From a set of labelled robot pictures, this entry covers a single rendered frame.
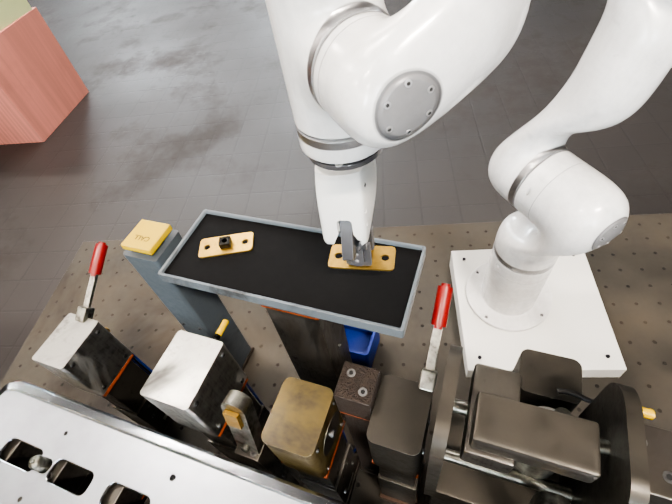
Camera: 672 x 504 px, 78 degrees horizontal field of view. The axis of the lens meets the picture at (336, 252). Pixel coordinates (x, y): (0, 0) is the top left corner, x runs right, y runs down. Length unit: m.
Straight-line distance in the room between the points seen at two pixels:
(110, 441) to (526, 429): 0.59
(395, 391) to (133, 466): 0.40
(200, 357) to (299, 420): 0.16
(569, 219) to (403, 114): 0.47
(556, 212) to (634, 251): 0.63
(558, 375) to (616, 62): 0.39
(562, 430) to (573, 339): 0.60
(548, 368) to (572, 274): 0.55
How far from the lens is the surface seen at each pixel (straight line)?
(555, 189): 0.72
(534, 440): 0.46
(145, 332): 1.24
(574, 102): 0.68
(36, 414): 0.87
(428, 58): 0.27
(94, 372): 0.85
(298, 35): 0.32
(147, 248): 0.72
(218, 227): 0.69
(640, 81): 0.66
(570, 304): 1.10
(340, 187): 0.39
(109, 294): 1.39
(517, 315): 1.03
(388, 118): 0.27
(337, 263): 0.53
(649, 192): 2.65
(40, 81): 4.14
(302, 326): 0.68
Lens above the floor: 1.62
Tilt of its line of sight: 49 degrees down
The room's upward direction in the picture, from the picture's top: 12 degrees counter-clockwise
